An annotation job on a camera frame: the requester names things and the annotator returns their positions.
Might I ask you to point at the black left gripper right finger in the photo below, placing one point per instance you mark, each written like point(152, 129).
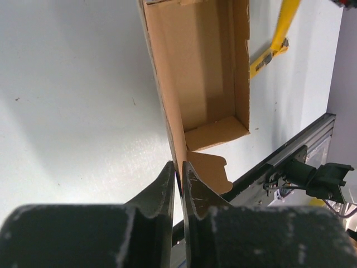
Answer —
point(218, 234)

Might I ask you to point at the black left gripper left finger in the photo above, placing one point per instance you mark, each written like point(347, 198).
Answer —
point(135, 234)

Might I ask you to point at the brown cardboard express box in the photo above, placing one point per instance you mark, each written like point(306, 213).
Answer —
point(200, 59)

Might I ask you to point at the yellow utility knife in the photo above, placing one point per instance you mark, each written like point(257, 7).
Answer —
point(285, 18)
point(262, 61)

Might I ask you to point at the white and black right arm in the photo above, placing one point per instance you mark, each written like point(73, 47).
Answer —
point(324, 182)

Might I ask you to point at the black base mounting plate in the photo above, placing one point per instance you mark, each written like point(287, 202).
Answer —
point(258, 186)

